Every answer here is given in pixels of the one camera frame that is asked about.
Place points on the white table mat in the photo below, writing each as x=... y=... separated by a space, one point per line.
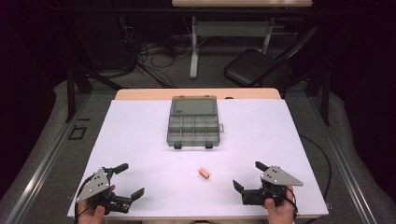
x=140 y=140

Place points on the white-legged background desk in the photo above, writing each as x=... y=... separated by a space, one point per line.
x=194 y=56

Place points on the wooden table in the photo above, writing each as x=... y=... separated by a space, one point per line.
x=149 y=93

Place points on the person's right hand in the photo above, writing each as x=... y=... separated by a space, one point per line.
x=281 y=214

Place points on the black folding chair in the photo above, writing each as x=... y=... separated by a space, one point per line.
x=249 y=67

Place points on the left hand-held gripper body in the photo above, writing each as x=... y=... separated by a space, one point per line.
x=95 y=185

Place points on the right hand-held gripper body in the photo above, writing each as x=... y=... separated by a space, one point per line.
x=277 y=175

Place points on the small orange block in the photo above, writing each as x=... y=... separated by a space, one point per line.
x=204 y=173

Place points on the person's left hand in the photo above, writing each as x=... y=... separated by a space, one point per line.
x=90 y=214

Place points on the black metal stand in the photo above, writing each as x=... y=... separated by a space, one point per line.
x=70 y=99
x=325 y=99

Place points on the metal floor rail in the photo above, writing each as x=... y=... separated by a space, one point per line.
x=46 y=165
x=342 y=168

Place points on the grey plastic compartment box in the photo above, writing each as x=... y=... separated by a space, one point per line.
x=193 y=124

